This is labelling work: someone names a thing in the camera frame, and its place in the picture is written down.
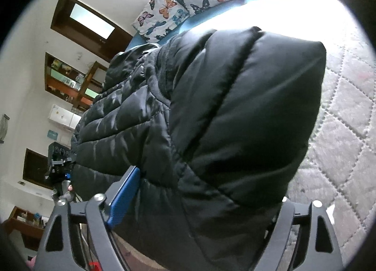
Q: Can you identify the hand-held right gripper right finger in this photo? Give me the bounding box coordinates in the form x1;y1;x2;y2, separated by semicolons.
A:
253;196;344;271

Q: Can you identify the brown wooden door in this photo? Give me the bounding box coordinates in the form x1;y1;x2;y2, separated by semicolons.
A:
51;0;134;63

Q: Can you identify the wall lamp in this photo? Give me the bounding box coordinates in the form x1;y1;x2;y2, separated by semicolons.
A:
0;114;11;144

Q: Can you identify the white quilted bed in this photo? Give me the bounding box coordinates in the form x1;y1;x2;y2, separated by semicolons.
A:
188;0;376;260

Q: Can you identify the wooden display cabinet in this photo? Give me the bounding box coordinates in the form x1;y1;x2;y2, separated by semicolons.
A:
45;52;109;111

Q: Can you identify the black puffer jacket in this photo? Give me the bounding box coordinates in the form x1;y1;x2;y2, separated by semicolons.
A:
70;25;327;271

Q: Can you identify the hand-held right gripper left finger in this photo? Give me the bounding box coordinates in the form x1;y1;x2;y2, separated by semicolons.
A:
34;166;141;271

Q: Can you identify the white refrigerator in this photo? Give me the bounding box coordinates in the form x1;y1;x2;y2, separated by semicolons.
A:
48;104;81;130

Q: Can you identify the dark doorway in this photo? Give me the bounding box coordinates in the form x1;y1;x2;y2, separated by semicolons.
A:
23;148;55;190

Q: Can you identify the black boxy appliance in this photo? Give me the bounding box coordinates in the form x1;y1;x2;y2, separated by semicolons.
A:
48;142;72;160

